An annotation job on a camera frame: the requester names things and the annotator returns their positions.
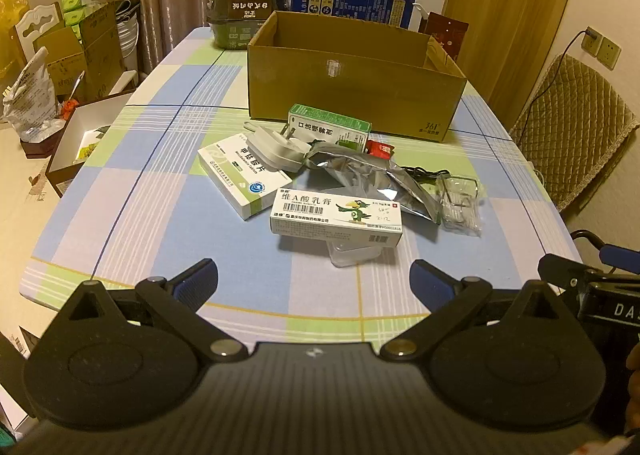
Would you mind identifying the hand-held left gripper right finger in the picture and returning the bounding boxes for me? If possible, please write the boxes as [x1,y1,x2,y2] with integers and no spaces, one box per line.
[380,259,591,361]

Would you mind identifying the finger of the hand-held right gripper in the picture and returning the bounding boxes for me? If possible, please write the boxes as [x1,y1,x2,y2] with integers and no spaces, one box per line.
[537,254,603,297]
[570,229,640,270]

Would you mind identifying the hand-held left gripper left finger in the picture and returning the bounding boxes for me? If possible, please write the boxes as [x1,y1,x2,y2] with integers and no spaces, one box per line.
[52,257,256,366]

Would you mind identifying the clear bag of clips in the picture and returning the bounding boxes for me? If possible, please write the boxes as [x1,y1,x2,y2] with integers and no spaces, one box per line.
[435,174,486,238]

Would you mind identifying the clear plastic container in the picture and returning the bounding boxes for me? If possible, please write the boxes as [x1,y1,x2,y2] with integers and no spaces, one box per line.
[327,237,398,270]

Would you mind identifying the black audio cable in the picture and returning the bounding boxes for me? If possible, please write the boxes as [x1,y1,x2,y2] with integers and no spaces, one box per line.
[400,164,445,186]

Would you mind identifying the silver foil pouch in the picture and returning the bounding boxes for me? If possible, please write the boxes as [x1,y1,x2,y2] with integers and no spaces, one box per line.
[300,142,443,226]

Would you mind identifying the white and blue medicine box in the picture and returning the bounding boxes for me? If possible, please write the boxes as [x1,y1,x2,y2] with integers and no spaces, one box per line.
[197,133,294,222]

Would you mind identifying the white ointment box with bird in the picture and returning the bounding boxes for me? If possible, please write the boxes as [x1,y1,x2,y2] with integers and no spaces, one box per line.
[270,187,403,248]

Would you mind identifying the white power adapter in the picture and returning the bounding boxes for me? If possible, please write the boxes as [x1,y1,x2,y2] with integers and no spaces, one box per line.
[248,122,313,173]

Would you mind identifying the green medicine box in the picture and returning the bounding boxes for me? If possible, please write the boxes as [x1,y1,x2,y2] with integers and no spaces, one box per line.
[287,104,373,153]

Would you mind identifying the brown cardboard box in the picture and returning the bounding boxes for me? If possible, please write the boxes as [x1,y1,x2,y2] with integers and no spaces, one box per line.
[246,11,468,143]

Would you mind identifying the checked cloth desktop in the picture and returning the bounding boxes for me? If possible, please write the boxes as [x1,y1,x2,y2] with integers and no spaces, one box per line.
[19,25,591,333]

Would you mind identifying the chair with quilted cover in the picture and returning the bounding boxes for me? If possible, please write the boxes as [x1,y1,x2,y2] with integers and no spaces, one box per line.
[507,54,640,213]

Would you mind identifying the open white and brown box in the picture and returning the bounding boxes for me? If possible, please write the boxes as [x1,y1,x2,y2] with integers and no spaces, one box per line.
[46,91,136,198]

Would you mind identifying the pen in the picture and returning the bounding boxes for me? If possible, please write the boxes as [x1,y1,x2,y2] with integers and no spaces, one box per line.
[67,72,87,104]

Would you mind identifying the red gift bag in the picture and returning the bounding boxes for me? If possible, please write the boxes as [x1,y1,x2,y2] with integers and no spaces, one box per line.
[417,11,470,63]

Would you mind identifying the large brown carton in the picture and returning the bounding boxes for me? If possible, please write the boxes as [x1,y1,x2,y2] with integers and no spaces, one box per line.
[80,0,141,103]

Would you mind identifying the white printed plastic bag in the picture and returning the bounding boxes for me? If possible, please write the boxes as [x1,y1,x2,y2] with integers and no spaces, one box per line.
[2,47,66,142]

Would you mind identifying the small brown carton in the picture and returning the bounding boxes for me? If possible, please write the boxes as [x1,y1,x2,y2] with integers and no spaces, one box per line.
[32,27,86,96]

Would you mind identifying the wooden door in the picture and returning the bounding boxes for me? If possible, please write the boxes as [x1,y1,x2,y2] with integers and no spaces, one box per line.
[442,0,585,130]

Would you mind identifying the dark green and black box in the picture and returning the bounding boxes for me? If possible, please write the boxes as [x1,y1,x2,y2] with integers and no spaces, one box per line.
[206,0,292,50]

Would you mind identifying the blue carton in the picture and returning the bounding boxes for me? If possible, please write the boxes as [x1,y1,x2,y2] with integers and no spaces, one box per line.
[291,0,418,30]

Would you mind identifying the green packets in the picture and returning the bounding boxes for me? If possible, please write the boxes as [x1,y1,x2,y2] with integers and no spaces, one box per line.
[61,0,107,32]

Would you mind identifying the yellow plastic bag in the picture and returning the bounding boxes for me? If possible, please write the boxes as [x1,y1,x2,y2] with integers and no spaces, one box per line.
[0,0,29,80]

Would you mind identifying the wall socket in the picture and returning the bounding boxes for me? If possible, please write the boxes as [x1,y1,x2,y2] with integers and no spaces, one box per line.
[597,36,622,70]
[582,26,604,56]

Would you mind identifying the black charger cable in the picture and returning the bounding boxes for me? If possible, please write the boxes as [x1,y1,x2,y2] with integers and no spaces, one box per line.
[531,31,596,103]

